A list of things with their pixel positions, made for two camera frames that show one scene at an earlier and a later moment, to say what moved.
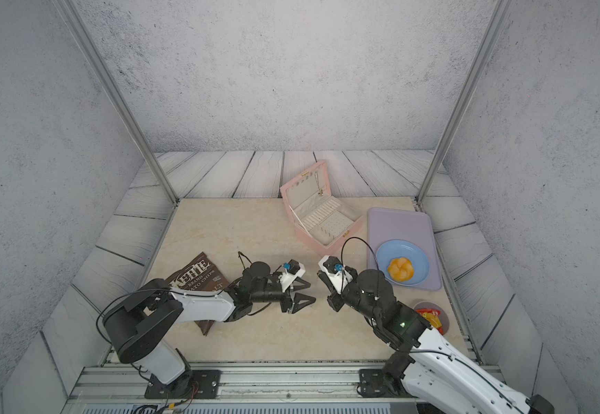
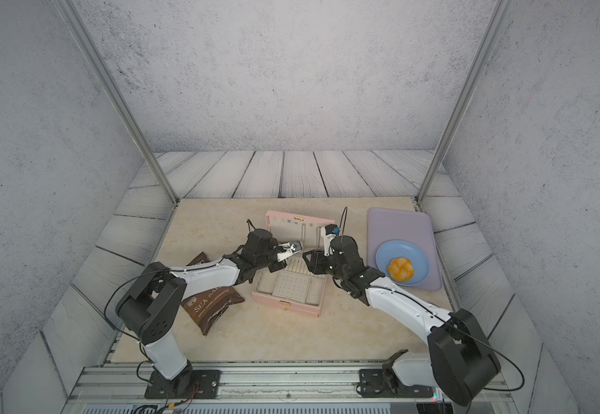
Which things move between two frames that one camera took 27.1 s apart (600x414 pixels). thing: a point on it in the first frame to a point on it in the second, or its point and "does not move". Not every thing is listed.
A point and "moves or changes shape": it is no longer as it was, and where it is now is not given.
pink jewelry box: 321,221 moves or changes shape
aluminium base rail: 251,388 does not move
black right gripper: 335,302 to 315,265
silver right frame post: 488,45 does not move
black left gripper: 302,297 to 279,266
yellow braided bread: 401,269 does not move
